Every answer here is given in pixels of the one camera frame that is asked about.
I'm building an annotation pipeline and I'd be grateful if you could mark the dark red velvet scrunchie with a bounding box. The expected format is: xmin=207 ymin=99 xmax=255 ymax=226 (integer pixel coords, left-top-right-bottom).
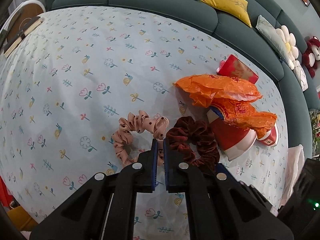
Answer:
xmin=166 ymin=116 xmax=220 ymax=174

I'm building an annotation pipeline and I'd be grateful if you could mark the pink dotted scrunchie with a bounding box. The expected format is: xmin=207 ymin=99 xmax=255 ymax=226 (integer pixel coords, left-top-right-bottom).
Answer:
xmin=111 ymin=109 xmax=170 ymax=168

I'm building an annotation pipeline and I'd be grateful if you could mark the orange plastic bag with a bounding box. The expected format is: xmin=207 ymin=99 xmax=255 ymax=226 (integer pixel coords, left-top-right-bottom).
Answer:
xmin=174 ymin=74 xmax=263 ymax=108
xmin=212 ymin=99 xmax=277 ymax=139

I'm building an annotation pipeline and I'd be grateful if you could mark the red white paper cup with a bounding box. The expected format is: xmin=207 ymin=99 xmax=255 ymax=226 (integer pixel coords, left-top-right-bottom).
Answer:
xmin=258 ymin=123 xmax=279 ymax=147

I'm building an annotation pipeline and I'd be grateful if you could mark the red gold gift envelope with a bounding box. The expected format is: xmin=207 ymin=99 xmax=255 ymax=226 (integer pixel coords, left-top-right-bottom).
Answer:
xmin=216 ymin=54 xmax=259 ymax=84

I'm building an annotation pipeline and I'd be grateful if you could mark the white lined trash bin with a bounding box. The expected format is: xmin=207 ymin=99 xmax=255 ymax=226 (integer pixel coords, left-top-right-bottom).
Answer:
xmin=280 ymin=144 xmax=305 ymax=206

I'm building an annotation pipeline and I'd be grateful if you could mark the teal sectional sofa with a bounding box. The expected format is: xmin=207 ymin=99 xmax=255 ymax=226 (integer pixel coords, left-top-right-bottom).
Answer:
xmin=43 ymin=0 xmax=319 ymax=158

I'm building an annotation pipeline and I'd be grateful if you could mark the floral light blue tablecloth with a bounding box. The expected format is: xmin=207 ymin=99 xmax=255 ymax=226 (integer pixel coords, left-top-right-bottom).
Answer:
xmin=0 ymin=5 xmax=290 ymax=240

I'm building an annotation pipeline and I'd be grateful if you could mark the white folded blanket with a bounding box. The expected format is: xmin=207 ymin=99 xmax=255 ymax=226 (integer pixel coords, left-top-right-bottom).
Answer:
xmin=293 ymin=60 xmax=309 ymax=92

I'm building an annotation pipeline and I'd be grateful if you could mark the grey green cushion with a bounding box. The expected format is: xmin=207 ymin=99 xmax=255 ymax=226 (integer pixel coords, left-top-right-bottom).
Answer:
xmin=255 ymin=15 xmax=290 ymax=64

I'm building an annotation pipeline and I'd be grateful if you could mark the yellow cushion centre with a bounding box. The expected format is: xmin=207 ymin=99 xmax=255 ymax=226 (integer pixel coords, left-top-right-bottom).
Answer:
xmin=201 ymin=0 xmax=252 ymax=28

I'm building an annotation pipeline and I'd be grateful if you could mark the red white plush monkey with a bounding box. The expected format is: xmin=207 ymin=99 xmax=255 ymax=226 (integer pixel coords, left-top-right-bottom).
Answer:
xmin=302 ymin=36 xmax=320 ymax=78

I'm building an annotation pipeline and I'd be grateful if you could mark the daisy flower pillow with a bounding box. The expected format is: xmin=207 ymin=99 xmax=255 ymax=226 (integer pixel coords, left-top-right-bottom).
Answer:
xmin=276 ymin=25 xmax=299 ymax=70

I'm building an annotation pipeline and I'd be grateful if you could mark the book on table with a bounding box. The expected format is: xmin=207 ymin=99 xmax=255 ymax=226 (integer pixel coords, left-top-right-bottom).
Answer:
xmin=3 ymin=16 xmax=44 ymax=58

